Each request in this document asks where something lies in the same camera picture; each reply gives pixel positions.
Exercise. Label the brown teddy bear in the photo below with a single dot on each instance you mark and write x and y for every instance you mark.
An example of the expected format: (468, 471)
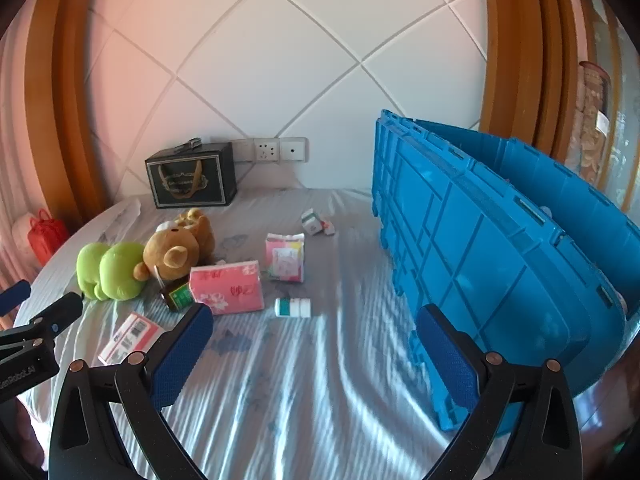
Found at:
(172, 252)

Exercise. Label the small pink tissue pack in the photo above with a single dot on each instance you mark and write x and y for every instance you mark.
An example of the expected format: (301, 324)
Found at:
(285, 260)

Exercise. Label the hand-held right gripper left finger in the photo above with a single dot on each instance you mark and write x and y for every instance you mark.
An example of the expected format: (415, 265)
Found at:
(180, 355)

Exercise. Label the white wall switch plate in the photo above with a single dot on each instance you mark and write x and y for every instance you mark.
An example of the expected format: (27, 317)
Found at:
(244, 150)

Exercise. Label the small red white box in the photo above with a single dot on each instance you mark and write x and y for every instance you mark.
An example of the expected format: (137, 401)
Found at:
(328, 227)

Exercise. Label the white medicine bottle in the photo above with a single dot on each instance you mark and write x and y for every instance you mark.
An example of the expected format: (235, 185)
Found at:
(295, 307)

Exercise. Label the flat red white box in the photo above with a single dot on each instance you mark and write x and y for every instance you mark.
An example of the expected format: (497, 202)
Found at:
(130, 337)

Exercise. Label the black gift box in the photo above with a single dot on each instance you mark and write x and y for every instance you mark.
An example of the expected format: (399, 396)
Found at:
(200, 180)

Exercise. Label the green plush frog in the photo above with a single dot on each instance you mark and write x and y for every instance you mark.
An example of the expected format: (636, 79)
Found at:
(115, 270)

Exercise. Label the white five-hole wall socket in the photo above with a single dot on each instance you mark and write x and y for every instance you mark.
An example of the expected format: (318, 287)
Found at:
(266, 150)

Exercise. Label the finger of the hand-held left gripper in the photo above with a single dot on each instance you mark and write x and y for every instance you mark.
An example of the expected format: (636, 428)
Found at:
(15, 297)
(62, 311)

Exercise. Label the white single-hole wall socket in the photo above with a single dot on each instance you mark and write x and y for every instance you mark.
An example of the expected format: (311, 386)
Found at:
(293, 149)

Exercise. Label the brown bottle green label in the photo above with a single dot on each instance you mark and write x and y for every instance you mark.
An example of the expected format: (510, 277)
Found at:
(177, 297)

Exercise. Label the frosted glass wooden partition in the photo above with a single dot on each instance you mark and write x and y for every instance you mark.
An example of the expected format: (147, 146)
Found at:
(622, 85)

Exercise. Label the wooden wall frame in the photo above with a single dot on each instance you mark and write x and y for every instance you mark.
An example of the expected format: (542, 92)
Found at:
(55, 85)
(515, 50)

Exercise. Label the striped light blue bed sheet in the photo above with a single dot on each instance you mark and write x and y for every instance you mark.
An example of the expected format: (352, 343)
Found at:
(310, 385)

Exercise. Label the green white medicine box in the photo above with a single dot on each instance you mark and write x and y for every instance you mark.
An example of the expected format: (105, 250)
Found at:
(311, 222)

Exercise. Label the blue plastic crate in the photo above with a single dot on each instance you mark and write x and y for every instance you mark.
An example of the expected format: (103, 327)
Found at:
(475, 260)

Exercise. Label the red gift bag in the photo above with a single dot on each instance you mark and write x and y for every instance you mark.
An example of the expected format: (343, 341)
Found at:
(47, 240)

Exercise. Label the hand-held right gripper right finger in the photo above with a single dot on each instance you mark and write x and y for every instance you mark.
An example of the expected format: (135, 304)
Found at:
(450, 355)

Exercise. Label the white bag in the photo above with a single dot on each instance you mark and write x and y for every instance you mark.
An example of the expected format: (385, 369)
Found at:
(21, 232)

